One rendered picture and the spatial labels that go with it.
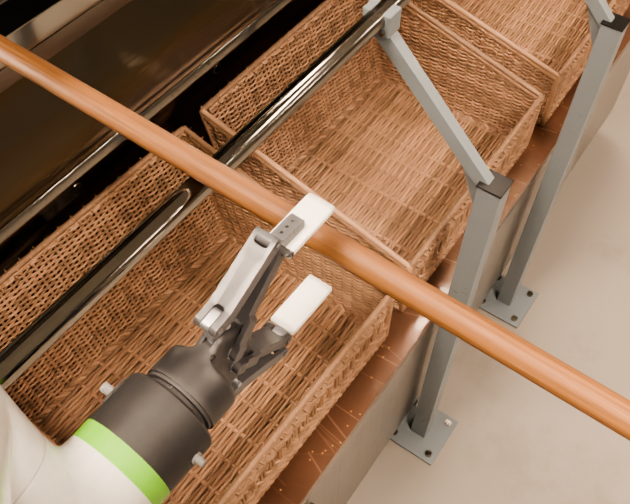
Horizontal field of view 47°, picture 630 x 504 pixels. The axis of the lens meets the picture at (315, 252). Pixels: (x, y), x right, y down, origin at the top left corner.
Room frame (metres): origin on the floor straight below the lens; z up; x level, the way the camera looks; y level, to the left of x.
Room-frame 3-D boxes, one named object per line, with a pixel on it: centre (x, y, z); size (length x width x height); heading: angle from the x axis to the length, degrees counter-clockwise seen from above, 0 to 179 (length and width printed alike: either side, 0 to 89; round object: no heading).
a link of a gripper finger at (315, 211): (0.41, 0.01, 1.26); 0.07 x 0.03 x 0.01; 144
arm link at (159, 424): (0.24, 0.14, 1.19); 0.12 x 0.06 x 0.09; 54
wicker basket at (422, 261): (1.08, -0.14, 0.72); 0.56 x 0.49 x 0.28; 145
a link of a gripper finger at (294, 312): (0.41, 0.01, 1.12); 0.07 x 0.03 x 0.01; 144
